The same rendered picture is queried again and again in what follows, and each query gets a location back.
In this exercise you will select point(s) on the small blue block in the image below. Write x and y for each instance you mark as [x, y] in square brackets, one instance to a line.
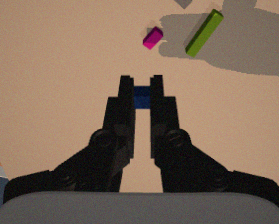
[142, 97]

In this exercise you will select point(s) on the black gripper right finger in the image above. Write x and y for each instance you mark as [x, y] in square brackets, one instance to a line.
[189, 169]

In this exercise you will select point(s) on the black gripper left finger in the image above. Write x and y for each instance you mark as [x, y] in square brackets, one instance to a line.
[99, 166]

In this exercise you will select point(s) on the grey rectangular block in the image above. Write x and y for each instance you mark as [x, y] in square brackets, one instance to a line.
[183, 3]

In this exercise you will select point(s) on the lime green rod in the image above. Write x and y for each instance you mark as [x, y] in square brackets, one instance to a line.
[204, 32]

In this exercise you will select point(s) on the magenta block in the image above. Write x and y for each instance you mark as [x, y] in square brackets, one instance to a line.
[152, 38]

